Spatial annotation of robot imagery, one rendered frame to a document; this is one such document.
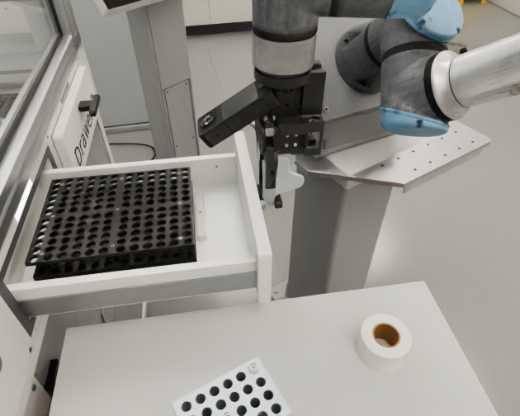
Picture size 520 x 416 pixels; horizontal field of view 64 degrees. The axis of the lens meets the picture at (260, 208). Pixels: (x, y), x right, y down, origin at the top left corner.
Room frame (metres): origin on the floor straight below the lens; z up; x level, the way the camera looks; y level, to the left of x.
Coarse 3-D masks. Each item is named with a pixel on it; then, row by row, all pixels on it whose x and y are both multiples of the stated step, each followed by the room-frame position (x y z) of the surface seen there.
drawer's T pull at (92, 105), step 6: (96, 96) 0.78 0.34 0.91; (84, 102) 0.75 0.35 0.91; (90, 102) 0.75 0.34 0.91; (96, 102) 0.75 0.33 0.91; (78, 108) 0.74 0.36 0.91; (84, 108) 0.74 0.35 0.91; (90, 108) 0.73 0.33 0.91; (96, 108) 0.73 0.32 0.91; (90, 114) 0.72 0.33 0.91; (96, 114) 0.72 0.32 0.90
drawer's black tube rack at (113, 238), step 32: (64, 192) 0.50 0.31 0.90; (96, 192) 0.49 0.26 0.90; (128, 192) 0.52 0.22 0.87; (160, 192) 0.49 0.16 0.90; (192, 192) 0.52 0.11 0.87; (64, 224) 0.42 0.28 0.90; (96, 224) 0.45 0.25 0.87; (128, 224) 0.42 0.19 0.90; (160, 224) 0.45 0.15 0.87; (32, 256) 0.36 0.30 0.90; (64, 256) 0.39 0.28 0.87; (96, 256) 0.36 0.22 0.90; (128, 256) 0.39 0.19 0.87; (160, 256) 0.39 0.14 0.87; (192, 256) 0.39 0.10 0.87
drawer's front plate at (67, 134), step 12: (84, 72) 0.86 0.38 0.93; (72, 84) 0.80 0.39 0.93; (84, 84) 0.83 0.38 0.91; (72, 96) 0.75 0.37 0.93; (84, 96) 0.80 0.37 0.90; (72, 108) 0.70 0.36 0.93; (60, 120) 0.66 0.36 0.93; (72, 120) 0.68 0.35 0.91; (84, 120) 0.75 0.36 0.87; (96, 120) 0.84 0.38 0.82; (60, 132) 0.62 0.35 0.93; (72, 132) 0.66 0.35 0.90; (60, 144) 0.60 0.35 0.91; (72, 144) 0.64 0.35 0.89; (84, 144) 0.70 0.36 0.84; (60, 156) 0.60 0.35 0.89; (72, 156) 0.62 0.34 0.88; (84, 156) 0.68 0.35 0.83
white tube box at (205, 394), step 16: (240, 368) 0.26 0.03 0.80; (208, 384) 0.23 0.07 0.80; (224, 384) 0.24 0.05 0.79; (240, 384) 0.23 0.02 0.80; (256, 384) 0.24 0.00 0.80; (272, 384) 0.23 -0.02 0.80; (176, 400) 0.21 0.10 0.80; (192, 400) 0.21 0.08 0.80; (208, 400) 0.21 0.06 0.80; (224, 400) 0.22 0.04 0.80; (240, 400) 0.21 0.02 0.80; (256, 400) 0.22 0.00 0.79; (272, 400) 0.21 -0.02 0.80
